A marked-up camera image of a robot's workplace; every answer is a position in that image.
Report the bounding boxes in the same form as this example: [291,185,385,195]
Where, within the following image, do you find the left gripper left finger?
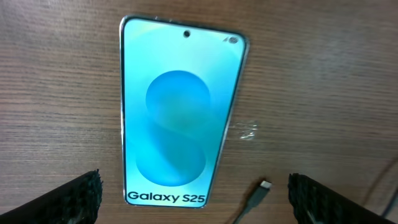
[1,169,103,224]

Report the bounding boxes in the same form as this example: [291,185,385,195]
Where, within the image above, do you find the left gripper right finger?
[288,173,394,224]

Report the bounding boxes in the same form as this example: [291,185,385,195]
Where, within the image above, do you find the black USB-C charging cable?
[231,179,273,224]

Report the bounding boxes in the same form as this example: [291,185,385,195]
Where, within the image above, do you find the Galaxy S25 smartphone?
[119,15,249,208]

